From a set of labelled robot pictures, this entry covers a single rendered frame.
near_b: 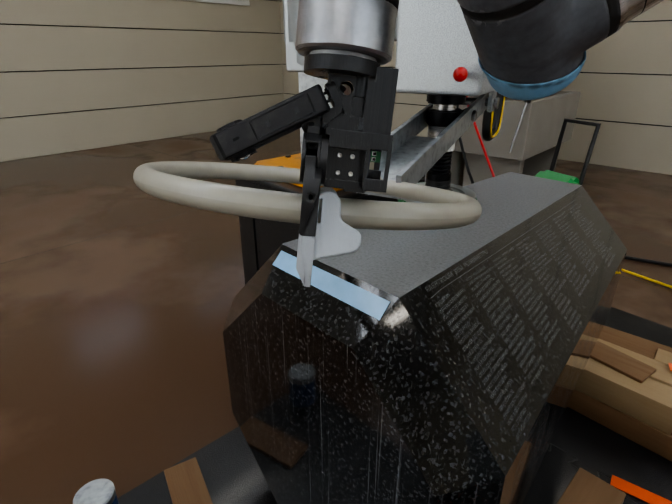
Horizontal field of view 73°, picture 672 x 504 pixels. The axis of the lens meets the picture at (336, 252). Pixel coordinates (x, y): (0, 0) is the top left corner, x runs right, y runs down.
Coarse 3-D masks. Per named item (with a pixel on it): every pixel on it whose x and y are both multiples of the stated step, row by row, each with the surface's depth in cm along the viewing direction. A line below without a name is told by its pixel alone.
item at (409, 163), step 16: (480, 96) 128; (464, 112) 115; (480, 112) 128; (400, 128) 107; (416, 128) 116; (448, 128) 104; (464, 128) 116; (400, 144) 109; (416, 144) 110; (432, 144) 96; (448, 144) 106; (384, 160) 102; (400, 160) 101; (416, 160) 88; (432, 160) 97; (400, 176) 83; (416, 176) 90; (368, 192) 88
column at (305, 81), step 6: (300, 72) 174; (300, 78) 175; (306, 78) 174; (312, 78) 174; (318, 78) 173; (300, 84) 176; (306, 84) 175; (312, 84) 175; (324, 84) 173; (300, 90) 177; (348, 90) 177; (330, 102) 175; (300, 132) 184; (300, 138) 185; (300, 144) 186; (306, 150) 186
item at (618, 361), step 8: (600, 344) 170; (592, 352) 165; (600, 352) 165; (608, 352) 165; (616, 352) 165; (600, 360) 161; (608, 360) 161; (616, 360) 161; (624, 360) 161; (632, 360) 161; (616, 368) 157; (624, 368) 157; (632, 368) 157; (640, 368) 157; (648, 368) 157; (632, 376) 153; (640, 376) 153; (648, 376) 153
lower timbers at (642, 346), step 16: (608, 336) 196; (624, 336) 196; (640, 352) 185; (656, 352) 185; (576, 400) 164; (592, 400) 159; (592, 416) 161; (608, 416) 157; (624, 416) 152; (624, 432) 154; (640, 432) 150; (656, 432) 146; (656, 448) 147
